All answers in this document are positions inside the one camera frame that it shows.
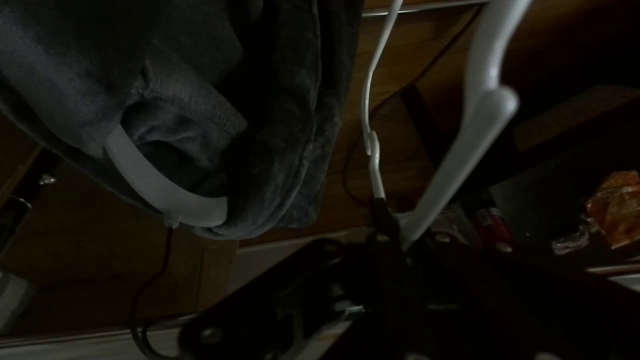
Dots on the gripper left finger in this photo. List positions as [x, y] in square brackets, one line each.
[280, 290]

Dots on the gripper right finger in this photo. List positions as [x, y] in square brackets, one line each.
[500, 300]

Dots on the white plastic coat hanger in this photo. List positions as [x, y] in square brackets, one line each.
[160, 192]
[484, 116]

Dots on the metal rack rod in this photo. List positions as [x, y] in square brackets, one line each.
[425, 7]

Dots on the small red bottle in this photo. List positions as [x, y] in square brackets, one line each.
[492, 225]

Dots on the clear plastic wrapper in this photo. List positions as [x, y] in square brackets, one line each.
[572, 242]

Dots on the orange snack packet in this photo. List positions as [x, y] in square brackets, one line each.
[617, 207]

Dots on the grey fleece garment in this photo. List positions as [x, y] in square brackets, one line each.
[200, 75]

